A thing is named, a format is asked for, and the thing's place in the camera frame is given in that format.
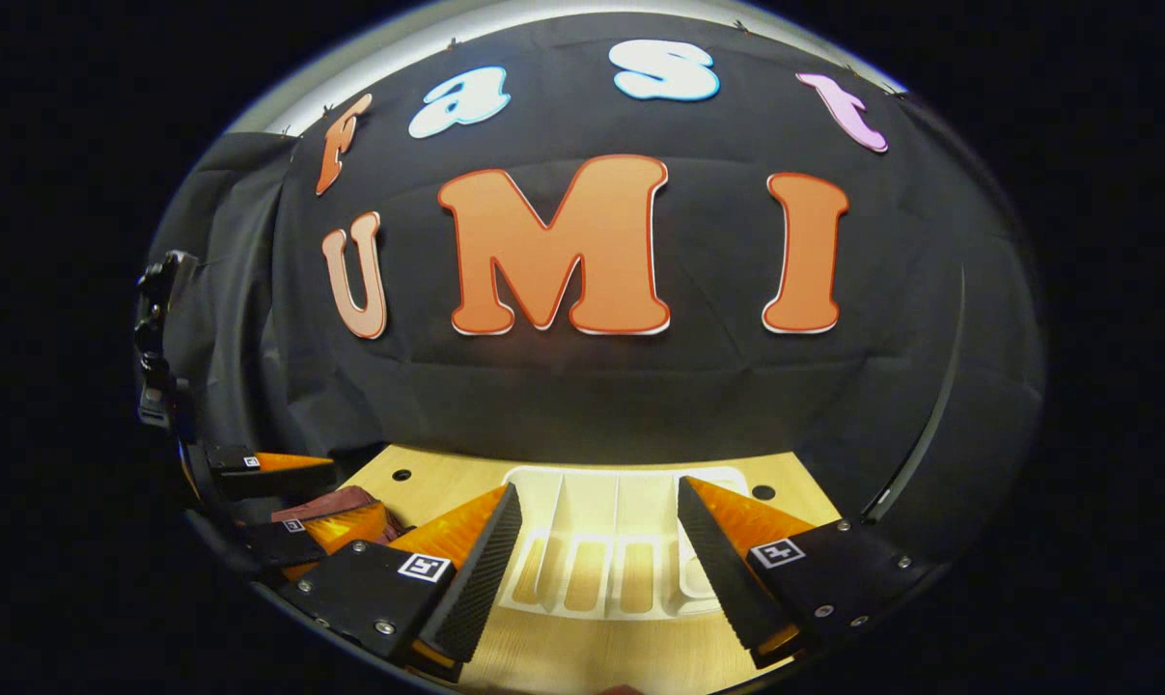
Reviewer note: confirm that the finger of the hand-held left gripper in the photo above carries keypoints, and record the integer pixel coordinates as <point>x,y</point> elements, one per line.
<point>273,545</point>
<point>254,475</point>

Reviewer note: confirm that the white plastic bookshelf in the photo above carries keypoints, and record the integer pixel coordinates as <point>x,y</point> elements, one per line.
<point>592,512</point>

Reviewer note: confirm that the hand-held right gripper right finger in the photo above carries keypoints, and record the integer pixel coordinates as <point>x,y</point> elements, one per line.
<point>717,569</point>

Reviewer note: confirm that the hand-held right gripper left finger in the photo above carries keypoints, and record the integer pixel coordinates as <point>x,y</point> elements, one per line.
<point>481,579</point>

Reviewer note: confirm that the maroon schoolbag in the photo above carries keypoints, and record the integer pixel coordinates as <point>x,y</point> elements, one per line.
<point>341,502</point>

